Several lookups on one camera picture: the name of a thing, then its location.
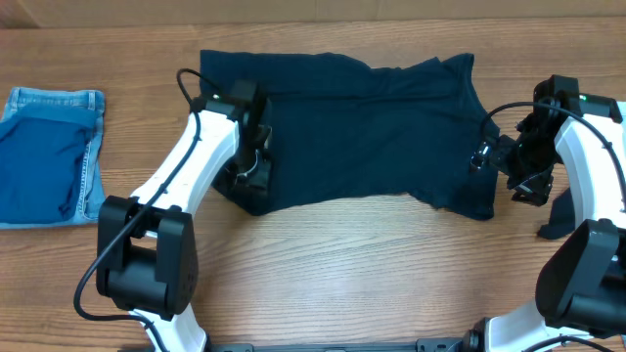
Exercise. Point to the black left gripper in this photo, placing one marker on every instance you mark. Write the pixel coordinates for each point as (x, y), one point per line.
(255, 172)

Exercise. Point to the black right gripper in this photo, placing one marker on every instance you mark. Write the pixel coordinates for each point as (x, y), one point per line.
(530, 181)

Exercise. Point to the dark navy t-shirt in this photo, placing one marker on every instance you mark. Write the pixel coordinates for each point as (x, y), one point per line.
(342, 129)

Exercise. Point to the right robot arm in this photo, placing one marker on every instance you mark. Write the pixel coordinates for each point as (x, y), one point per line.
(580, 292)

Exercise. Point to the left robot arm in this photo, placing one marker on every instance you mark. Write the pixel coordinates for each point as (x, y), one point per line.
(147, 257)

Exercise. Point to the dark navy garment pile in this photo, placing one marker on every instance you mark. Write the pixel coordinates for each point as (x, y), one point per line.
(562, 218)

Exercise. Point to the folded blue denim shorts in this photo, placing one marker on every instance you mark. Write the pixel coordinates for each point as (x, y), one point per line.
(73, 106)

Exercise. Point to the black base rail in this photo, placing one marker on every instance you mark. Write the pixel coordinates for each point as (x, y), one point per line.
(332, 347)

